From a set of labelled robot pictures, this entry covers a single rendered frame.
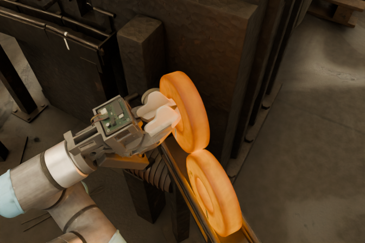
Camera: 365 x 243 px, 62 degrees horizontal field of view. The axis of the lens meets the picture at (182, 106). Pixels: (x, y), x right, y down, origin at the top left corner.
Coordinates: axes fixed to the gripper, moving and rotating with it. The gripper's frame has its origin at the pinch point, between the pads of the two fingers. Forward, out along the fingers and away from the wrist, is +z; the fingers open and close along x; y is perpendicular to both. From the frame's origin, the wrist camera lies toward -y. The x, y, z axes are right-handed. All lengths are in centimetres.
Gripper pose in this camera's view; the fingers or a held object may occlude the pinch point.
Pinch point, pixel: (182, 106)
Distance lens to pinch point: 56.1
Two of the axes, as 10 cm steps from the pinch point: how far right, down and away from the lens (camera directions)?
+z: 8.7, -4.9, 0.6
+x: -4.3, -7.0, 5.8
